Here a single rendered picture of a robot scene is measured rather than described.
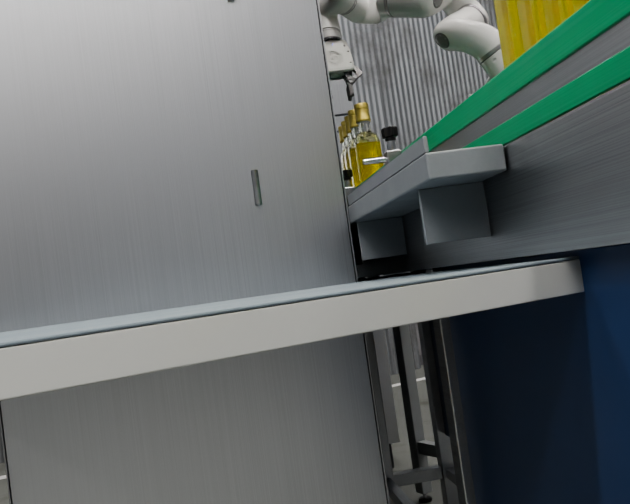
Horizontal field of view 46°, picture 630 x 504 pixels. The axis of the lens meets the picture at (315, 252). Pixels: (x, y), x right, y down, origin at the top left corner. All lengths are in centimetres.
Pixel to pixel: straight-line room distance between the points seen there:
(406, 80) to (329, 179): 503
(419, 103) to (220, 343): 581
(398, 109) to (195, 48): 490
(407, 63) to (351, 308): 578
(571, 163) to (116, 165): 79
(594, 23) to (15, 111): 92
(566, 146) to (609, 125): 8
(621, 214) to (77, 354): 42
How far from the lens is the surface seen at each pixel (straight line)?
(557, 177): 73
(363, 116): 178
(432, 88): 642
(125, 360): 51
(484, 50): 189
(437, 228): 88
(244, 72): 130
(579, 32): 72
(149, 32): 132
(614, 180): 65
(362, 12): 215
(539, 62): 79
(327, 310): 57
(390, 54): 626
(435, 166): 81
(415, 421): 251
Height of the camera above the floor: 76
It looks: 2 degrees up
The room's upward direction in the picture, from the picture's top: 8 degrees counter-clockwise
